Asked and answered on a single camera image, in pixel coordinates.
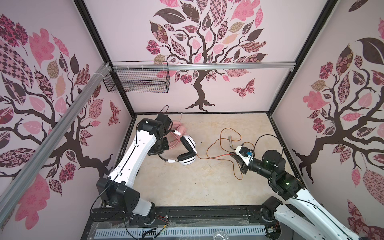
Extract black wire basket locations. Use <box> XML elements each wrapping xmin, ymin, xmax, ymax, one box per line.
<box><xmin>104</xmin><ymin>60</ymin><xmax>171</xmax><ymax>94</ymax></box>

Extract aluminium frame bar left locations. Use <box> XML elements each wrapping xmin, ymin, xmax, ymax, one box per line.
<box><xmin>1</xmin><ymin>63</ymin><xmax>111</xmax><ymax>224</ymax></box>

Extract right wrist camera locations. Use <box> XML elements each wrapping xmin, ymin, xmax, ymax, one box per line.
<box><xmin>235</xmin><ymin>146</ymin><xmax>254</xmax><ymax>166</ymax></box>

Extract aluminium frame bar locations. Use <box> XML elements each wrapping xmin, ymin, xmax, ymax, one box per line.
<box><xmin>113</xmin><ymin>62</ymin><xmax>296</xmax><ymax>71</ymax></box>
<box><xmin>1</xmin><ymin>63</ymin><xmax>111</xmax><ymax>224</ymax></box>

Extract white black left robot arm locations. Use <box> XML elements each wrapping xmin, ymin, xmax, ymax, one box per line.
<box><xmin>97</xmin><ymin>114</ymin><xmax>172</xmax><ymax>217</ymax></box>

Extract white perforated cable tray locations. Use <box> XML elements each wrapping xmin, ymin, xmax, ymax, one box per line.
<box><xmin>93</xmin><ymin>226</ymin><xmax>266</xmax><ymax>240</ymax></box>

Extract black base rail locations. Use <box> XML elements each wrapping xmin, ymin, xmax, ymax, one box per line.
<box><xmin>90</xmin><ymin>205</ymin><xmax>266</xmax><ymax>226</ymax></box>

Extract white black headphones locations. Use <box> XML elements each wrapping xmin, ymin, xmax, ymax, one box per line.
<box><xmin>157</xmin><ymin>134</ymin><xmax>198</xmax><ymax>166</ymax></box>

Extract aluminium frame bar back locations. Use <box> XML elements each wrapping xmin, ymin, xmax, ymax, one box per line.
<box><xmin>113</xmin><ymin>62</ymin><xmax>296</xmax><ymax>71</ymax></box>

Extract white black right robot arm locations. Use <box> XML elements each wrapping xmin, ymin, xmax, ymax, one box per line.
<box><xmin>235</xmin><ymin>146</ymin><xmax>360</xmax><ymax>240</ymax></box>

